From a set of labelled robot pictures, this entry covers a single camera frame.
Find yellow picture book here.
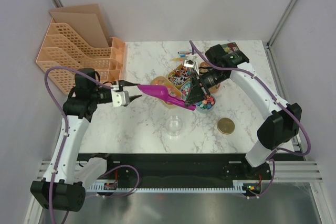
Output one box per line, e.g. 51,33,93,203
221,42,240,54

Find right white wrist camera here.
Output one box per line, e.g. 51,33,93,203
183,58,199,74

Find magenta plastic scoop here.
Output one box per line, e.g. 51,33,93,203
138,84,196,111

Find peach plastic file organizer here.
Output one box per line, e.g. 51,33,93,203
36,4,127,82

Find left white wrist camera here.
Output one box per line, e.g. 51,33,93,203
111,91,129,108

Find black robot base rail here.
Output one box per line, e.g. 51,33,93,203
77,153,271,188

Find gold round jar lid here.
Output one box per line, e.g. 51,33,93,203
217,118,235,135

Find orange pen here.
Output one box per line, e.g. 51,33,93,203
171,54,192,61

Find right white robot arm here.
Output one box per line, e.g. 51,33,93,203
185,44,302,179

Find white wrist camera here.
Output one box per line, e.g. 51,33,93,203
111,91,129,108
183,58,199,74

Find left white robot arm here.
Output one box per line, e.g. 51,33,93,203
30,66,137,214

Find white slotted cable duct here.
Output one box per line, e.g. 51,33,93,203
87,179,261,194

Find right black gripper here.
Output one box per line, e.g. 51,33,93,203
184,68,227,107

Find tan tray of lollipops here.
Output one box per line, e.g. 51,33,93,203
167,64,192,89

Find tan tray of star gummies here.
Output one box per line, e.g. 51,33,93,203
150,76,182,99

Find blue tray of pastel candies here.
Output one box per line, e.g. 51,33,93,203
180,81,216,113

